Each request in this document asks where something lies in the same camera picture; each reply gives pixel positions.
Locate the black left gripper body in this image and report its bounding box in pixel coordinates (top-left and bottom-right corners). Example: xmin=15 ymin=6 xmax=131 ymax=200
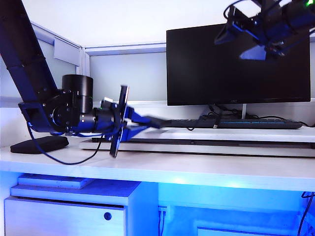
xmin=108 ymin=85 xmax=135 ymax=158

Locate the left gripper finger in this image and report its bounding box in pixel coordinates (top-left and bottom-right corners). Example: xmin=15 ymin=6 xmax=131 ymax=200
xmin=122 ymin=124 xmax=161 ymax=143
xmin=125 ymin=107 xmax=173 ymax=130

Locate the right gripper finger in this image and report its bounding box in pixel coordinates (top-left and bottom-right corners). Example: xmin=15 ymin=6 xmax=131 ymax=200
xmin=213 ymin=23 xmax=237 ymax=46
xmin=239 ymin=45 xmax=268 ymax=61

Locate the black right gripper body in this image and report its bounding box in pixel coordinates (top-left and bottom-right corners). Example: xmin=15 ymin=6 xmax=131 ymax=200
xmin=225 ymin=5 xmax=286 ymax=56

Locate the black USB data cable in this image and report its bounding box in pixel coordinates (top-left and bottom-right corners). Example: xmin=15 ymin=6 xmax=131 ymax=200
xmin=186 ymin=104 xmax=223 ymax=131

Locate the black computer monitor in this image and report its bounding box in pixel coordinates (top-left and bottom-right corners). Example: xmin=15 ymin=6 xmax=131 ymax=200
xmin=166 ymin=23 xmax=311 ymax=106

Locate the frosted glass partition panel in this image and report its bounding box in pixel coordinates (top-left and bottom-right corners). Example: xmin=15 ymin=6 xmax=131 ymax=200
xmin=90 ymin=53 xmax=168 ymax=102
xmin=0 ymin=23 xmax=82 ymax=103

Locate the black monitor foot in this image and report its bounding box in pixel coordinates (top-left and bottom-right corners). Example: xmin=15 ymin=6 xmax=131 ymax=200
xmin=199 ymin=114 xmax=243 ymax=121

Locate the black keyboard blue stripe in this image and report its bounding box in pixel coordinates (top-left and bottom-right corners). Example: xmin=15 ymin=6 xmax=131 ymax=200
xmin=162 ymin=118 xmax=304 ymax=130

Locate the white flat board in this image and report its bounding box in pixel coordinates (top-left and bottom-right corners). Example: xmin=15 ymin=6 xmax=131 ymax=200
xmin=17 ymin=173 xmax=95 ymax=190

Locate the black soft pouch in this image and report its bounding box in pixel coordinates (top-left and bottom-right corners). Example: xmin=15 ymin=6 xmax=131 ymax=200
xmin=10 ymin=136 xmax=70 ymax=155

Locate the white drawer cabinet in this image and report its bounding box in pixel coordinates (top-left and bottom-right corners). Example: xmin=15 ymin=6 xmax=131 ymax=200
xmin=4 ymin=180 xmax=142 ymax=236

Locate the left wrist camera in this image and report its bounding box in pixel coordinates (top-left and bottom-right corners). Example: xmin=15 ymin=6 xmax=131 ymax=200
xmin=100 ymin=96 xmax=114 ymax=110

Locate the aluminium partition corner post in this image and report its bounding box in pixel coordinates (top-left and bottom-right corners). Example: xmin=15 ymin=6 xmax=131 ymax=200
xmin=76 ymin=46 xmax=91 ymax=82

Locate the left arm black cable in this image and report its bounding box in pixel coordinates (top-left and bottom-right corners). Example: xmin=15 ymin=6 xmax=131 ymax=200
xmin=27 ymin=120 xmax=124 ymax=165

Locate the grey partition bracket plate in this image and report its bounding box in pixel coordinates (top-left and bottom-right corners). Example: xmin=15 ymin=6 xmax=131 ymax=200
xmin=53 ymin=38 xmax=82 ymax=67

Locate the black cable under desk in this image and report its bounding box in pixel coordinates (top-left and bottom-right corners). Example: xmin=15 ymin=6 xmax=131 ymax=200
xmin=296 ymin=191 xmax=315 ymax=236

